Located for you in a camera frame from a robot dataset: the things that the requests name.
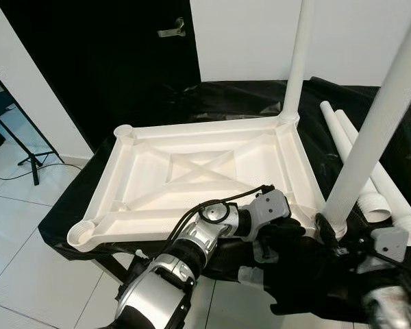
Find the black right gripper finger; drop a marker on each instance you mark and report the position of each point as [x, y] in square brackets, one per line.
[327, 232]

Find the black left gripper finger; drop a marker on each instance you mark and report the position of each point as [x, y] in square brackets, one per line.
[293, 229]

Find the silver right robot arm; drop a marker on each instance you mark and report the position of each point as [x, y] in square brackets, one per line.
[394, 308]

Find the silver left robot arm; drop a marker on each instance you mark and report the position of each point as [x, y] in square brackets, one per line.
[157, 291]

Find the black work table leg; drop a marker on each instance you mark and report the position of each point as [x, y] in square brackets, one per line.
[115, 267]

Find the black shiny table cover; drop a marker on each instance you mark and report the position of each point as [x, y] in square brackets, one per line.
[82, 205]

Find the black tripod stand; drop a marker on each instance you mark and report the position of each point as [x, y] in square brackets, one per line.
[33, 159]

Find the white work table frame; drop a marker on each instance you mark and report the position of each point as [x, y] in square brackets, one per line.
[250, 274]

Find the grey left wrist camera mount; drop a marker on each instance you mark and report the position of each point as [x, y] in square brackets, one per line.
[269, 209]

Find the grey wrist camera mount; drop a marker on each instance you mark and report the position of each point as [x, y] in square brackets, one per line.
[390, 242]
[269, 209]

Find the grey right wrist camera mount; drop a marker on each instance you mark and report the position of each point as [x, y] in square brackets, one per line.
[390, 242]

